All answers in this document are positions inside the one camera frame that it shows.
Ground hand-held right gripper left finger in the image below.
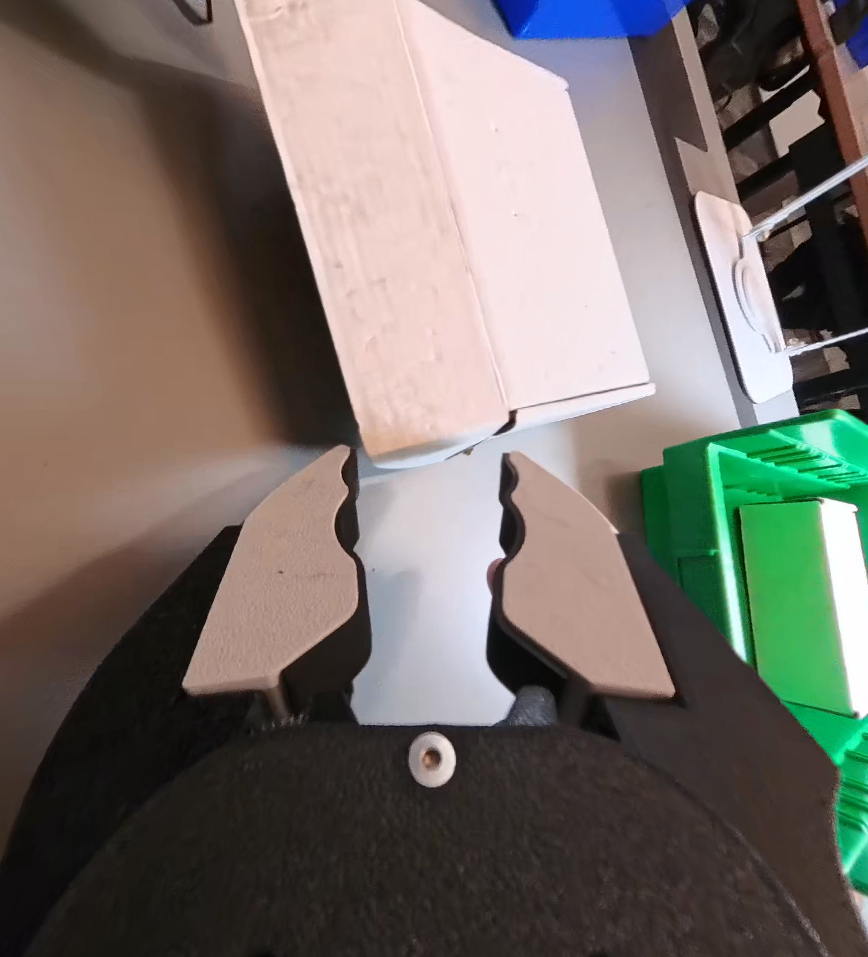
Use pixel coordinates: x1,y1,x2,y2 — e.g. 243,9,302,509
182,446,371,711

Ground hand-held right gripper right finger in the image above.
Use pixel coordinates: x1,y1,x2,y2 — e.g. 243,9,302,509
486,451,678,722

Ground white cardboard box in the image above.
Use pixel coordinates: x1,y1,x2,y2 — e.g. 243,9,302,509
236,0,657,471

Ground grey desk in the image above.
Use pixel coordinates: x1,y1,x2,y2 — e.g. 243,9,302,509
0,0,805,726

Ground green plastic bin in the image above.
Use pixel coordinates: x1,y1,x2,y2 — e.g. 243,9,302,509
641,409,868,898

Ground small white box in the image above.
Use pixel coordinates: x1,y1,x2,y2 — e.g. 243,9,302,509
738,499,868,719

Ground grey mat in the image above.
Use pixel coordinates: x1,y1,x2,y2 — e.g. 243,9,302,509
694,190,800,405

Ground brown storage rack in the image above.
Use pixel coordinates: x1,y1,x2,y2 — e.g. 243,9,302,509
692,0,868,420

